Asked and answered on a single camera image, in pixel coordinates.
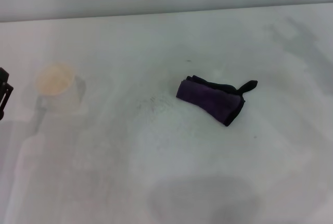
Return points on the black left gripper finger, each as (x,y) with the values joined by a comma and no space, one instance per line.
(4,91)

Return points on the white paper cup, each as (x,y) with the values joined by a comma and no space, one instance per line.
(58,88)

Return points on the purple rag with black trim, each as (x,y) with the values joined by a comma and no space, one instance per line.
(210,99)

